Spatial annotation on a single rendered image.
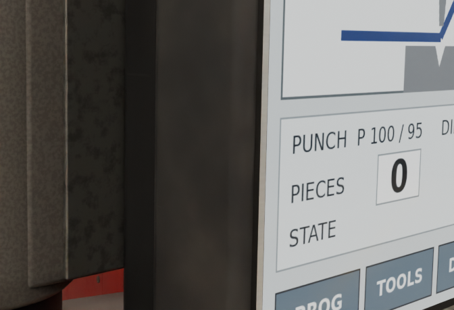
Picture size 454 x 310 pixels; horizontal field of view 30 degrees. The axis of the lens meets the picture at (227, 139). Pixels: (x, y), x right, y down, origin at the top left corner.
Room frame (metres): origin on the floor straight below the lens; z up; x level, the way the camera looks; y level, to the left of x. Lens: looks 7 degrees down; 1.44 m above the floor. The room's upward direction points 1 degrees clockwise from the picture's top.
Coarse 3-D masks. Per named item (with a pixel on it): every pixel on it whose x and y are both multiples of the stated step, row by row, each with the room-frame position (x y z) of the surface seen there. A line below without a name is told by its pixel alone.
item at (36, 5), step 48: (0, 0) 0.34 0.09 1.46; (48, 0) 0.36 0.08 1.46; (0, 48) 0.34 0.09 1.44; (48, 48) 0.36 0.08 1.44; (0, 96) 0.34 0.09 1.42; (48, 96) 0.36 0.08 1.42; (0, 144) 0.34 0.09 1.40; (48, 144) 0.36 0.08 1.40; (0, 192) 0.34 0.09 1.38; (48, 192) 0.36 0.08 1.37; (0, 240) 0.34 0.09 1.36; (48, 240) 0.36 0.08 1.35; (0, 288) 0.34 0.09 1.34; (48, 288) 0.36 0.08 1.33
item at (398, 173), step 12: (384, 156) 0.35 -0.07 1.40; (396, 156) 0.35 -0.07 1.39; (408, 156) 0.36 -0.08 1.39; (420, 156) 0.36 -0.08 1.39; (384, 168) 0.35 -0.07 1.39; (396, 168) 0.35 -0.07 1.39; (408, 168) 0.36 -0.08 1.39; (384, 180) 0.35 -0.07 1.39; (396, 180) 0.35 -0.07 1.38; (408, 180) 0.36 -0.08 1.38; (384, 192) 0.35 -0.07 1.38; (396, 192) 0.35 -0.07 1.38; (408, 192) 0.36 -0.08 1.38
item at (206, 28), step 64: (64, 0) 0.36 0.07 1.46; (128, 0) 0.38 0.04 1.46; (192, 0) 0.30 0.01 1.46; (256, 0) 0.29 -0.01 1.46; (64, 64) 0.36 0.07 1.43; (128, 64) 0.38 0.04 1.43; (192, 64) 0.30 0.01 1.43; (256, 64) 0.29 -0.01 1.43; (64, 128) 0.36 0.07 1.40; (128, 128) 0.38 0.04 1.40; (192, 128) 0.30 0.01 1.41; (256, 128) 0.29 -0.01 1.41; (64, 192) 0.36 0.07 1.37; (128, 192) 0.38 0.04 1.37; (192, 192) 0.30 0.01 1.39; (256, 192) 0.29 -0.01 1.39; (64, 256) 0.36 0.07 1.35; (128, 256) 0.38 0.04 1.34; (192, 256) 0.30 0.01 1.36; (256, 256) 0.29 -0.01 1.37
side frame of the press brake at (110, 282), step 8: (112, 272) 1.17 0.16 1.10; (120, 272) 1.15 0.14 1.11; (72, 280) 1.33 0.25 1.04; (80, 280) 1.30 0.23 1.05; (88, 280) 1.27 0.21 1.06; (96, 280) 1.24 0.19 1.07; (104, 280) 1.20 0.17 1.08; (112, 280) 1.17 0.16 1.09; (120, 280) 1.15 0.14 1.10; (64, 288) 1.37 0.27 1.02; (72, 288) 1.33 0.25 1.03; (80, 288) 1.30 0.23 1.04; (88, 288) 1.27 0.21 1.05; (96, 288) 1.24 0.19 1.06; (104, 288) 1.20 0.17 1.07; (112, 288) 1.17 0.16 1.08; (120, 288) 1.15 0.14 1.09; (64, 296) 1.37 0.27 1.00; (72, 296) 1.33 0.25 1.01; (80, 296) 1.30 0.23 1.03
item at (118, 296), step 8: (88, 296) 0.73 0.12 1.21; (96, 296) 0.73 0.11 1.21; (104, 296) 0.73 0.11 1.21; (112, 296) 0.73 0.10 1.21; (120, 296) 0.73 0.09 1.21; (64, 304) 0.71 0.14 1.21; (72, 304) 0.71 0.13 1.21; (80, 304) 0.71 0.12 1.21; (88, 304) 0.71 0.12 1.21; (96, 304) 0.71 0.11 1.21; (104, 304) 0.71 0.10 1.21; (112, 304) 0.71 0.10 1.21; (120, 304) 0.71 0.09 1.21
